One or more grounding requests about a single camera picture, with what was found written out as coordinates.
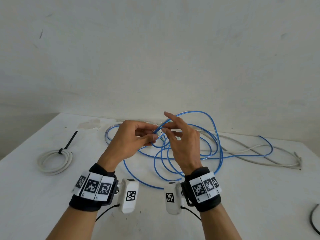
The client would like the person's left hand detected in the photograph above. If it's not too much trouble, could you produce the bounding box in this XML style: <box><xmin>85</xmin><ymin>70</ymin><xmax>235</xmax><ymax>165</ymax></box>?
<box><xmin>97</xmin><ymin>120</ymin><xmax>159</xmax><ymax>172</ymax></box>

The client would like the person's right hand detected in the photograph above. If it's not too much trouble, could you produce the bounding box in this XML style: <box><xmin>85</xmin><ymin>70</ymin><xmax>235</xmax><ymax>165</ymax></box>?
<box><xmin>162</xmin><ymin>111</ymin><xmax>203</xmax><ymax>176</ymax></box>

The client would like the blue cable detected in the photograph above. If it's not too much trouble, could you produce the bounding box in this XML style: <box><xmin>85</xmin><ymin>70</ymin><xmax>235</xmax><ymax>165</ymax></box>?
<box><xmin>104</xmin><ymin>111</ymin><xmax>273</xmax><ymax>190</ymax></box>

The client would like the person's right forearm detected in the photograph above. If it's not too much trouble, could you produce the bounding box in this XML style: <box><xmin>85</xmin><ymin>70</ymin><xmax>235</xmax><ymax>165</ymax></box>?
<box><xmin>199</xmin><ymin>204</ymin><xmax>242</xmax><ymax>240</ymax></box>

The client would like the person's left forearm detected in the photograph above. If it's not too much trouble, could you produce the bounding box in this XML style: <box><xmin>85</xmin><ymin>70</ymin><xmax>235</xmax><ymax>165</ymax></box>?
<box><xmin>46</xmin><ymin>204</ymin><xmax>101</xmax><ymax>240</ymax></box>

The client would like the black right wristband with markers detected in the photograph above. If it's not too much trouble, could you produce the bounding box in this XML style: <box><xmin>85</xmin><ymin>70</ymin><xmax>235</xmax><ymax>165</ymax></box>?
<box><xmin>180</xmin><ymin>167</ymin><xmax>223</xmax><ymax>213</ymax></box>

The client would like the black wristband with markers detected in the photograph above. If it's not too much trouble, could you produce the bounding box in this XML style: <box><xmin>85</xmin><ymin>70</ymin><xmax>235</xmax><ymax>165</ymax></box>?
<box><xmin>69</xmin><ymin>163</ymin><xmax>118</xmax><ymax>213</ymax></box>
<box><xmin>180</xmin><ymin>167</ymin><xmax>223</xmax><ymax>213</ymax></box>

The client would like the black left wristband with markers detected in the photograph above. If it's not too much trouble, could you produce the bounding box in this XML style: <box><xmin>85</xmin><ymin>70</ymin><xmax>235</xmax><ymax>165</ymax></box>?
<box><xmin>69</xmin><ymin>163</ymin><xmax>118</xmax><ymax>213</ymax></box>

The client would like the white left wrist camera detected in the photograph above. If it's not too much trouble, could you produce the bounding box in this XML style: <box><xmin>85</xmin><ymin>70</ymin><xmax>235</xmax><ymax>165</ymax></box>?
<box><xmin>119</xmin><ymin>178</ymin><xmax>140</xmax><ymax>214</ymax></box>

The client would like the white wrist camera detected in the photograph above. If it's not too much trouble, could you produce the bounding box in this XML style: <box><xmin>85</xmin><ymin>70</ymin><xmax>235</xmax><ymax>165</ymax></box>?
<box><xmin>119</xmin><ymin>178</ymin><xmax>140</xmax><ymax>214</ymax></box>
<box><xmin>163</xmin><ymin>180</ymin><xmax>185</xmax><ymax>215</ymax></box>

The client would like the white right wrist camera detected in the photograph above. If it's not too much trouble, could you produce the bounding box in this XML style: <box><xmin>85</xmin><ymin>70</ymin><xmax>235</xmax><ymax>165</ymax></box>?
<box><xmin>163</xmin><ymin>180</ymin><xmax>185</xmax><ymax>215</ymax></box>

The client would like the thin black right camera cable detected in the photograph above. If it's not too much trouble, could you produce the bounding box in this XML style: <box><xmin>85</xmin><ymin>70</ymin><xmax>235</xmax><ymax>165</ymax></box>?
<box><xmin>180</xmin><ymin>206</ymin><xmax>202</xmax><ymax>222</ymax></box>

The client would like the thin black camera cable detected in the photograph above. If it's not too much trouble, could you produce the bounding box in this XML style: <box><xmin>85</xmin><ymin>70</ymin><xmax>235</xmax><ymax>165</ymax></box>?
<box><xmin>180</xmin><ymin>206</ymin><xmax>202</xmax><ymax>222</ymax></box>
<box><xmin>95</xmin><ymin>203</ymin><xmax>121</xmax><ymax>222</ymax></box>

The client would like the black cable tie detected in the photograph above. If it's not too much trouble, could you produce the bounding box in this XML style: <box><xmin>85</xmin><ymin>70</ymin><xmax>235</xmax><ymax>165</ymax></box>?
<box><xmin>58</xmin><ymin>131</ymin><xmax>78</xmax><ymax>155</ymax></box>

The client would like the thin black left camera cable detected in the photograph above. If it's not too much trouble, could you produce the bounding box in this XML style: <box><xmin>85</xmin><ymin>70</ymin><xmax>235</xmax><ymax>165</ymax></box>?
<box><xmin>95</xmin><ymin>203</ymin><xmax>121</xmax><ymax>222</ymax></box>

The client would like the long grey cable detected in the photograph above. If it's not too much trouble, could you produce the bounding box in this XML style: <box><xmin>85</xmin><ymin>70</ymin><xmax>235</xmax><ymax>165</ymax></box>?
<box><xmin>115</xmin><ymin>119</ymin><xmax>303</xmax><ymax>171</ymax></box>

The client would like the coiled white cable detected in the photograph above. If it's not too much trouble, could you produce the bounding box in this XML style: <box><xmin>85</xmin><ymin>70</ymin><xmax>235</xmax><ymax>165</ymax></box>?
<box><xmin>37</xmin><ymin>149</ymin><xmax>74</xmax><ymax>176</ymax></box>

